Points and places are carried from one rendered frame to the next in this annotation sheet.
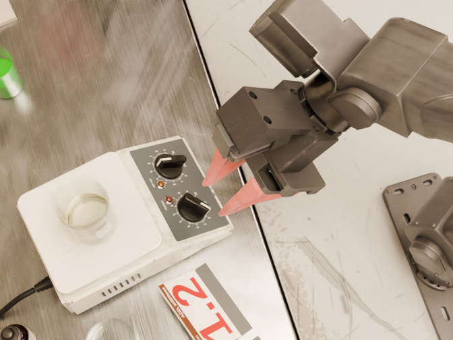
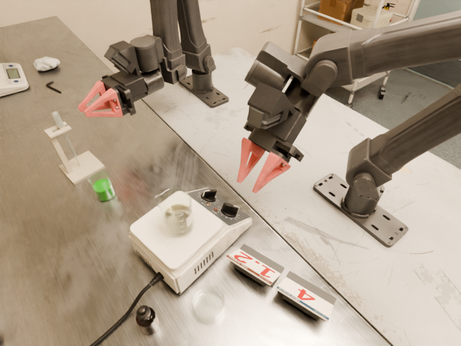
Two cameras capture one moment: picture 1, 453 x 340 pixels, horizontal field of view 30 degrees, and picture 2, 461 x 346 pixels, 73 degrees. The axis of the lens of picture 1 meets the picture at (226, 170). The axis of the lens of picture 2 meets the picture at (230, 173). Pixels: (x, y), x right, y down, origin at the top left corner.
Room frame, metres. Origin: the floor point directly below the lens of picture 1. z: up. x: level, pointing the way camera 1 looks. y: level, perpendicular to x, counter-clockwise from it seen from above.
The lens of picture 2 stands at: (-0.06, 0.18, 1.43)
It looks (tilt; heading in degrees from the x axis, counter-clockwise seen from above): 46 degrees down; 336
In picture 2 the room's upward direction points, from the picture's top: straight up
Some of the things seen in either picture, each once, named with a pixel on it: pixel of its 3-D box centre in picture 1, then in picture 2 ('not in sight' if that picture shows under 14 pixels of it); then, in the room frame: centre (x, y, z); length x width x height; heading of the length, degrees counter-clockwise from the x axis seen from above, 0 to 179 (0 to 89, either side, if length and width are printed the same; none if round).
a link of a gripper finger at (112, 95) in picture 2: not in sight; (101, 103); (0.61, 0.21, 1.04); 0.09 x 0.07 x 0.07; 112
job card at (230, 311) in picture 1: (205, 307); (255, 262); (0.17, 0.03, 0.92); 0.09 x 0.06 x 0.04; 32
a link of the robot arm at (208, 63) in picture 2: not in sight; (199, 62); (0.78, -0.09, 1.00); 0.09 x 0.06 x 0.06; 36
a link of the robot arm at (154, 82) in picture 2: not in sight; (148, 79); (0.66, 0.09, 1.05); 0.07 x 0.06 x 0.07; 112
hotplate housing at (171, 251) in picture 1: (117, 221); (190, 231); (0.27, 0.12, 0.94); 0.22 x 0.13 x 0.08; 114
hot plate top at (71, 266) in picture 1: (89, 221); (176, 226); (0.26, 0.15, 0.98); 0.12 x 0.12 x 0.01; 24
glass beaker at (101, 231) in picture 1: (85, 212); (175, 213); (0.26, 0.14, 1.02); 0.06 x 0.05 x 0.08; 67
